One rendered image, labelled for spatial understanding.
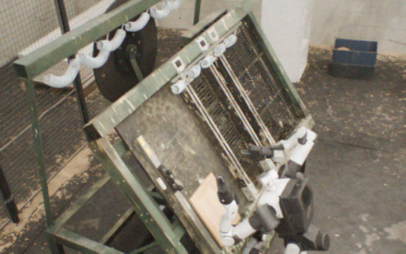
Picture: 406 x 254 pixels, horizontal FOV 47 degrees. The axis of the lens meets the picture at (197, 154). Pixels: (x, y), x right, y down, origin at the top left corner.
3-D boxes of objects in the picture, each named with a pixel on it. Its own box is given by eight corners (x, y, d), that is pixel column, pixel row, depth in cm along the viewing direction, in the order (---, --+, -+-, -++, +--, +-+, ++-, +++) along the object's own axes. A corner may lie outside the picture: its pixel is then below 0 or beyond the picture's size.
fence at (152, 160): (213, 257, 311) (217, 256, 308) (132, 140, 285) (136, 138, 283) (216, 252, 315) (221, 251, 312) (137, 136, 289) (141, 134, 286)
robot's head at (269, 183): (280, 182, 292) (276, 170, 288) (268, 190, 289) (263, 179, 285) (274, 180, 298) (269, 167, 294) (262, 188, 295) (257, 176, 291)
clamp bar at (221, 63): (273, 163, 388) (297, 156, 372) (197, 38, 356) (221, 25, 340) (277, 157, 395) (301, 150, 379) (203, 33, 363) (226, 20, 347)
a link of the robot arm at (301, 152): (310, 129, 298) (292, 160, 301) (323, 137, 305) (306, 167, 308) (299, 124, 308) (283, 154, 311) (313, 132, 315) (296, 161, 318)
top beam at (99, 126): (92, 142, 264) (102, 138, 257) (81, 127, 261) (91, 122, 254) (247, 12, 417) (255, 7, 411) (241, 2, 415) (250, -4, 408)
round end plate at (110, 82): (110, 124, 342) (89, 18, 294) (103, 123, 344) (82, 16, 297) (165, 77, 397) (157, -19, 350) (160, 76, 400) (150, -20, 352)
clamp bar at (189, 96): (247, 202, 351) (274, 197, 335) (160, 67, 319) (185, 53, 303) (252, 195, 358) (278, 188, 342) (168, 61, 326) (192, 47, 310)
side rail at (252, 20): (296, 120, 446) (306, 117, 438) (238, 18, 416) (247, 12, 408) (299, 116, 451) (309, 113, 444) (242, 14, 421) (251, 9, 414)
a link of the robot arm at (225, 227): (221, 209, 288) (218, 230, 300) (219, 220, 280) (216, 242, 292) (238, 211, 287) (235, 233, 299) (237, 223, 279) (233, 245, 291)
